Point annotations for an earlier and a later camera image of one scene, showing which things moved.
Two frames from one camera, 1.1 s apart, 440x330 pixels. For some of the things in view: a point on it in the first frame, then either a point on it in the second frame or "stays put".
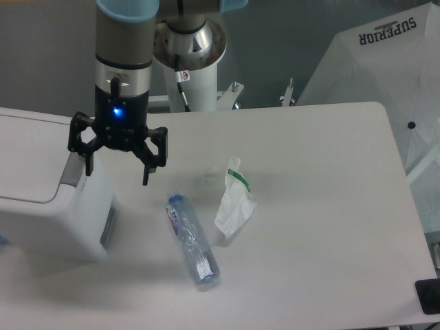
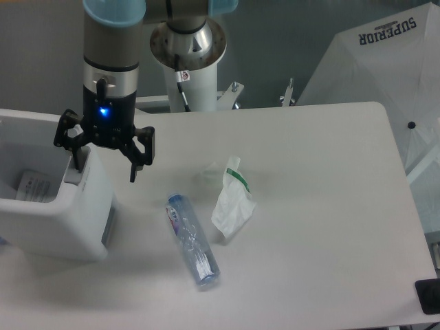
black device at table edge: [428, 292] stays put
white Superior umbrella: [393, 60] stays put
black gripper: [121, 122] -> [109, 122]
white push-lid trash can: [51, 210] stays put
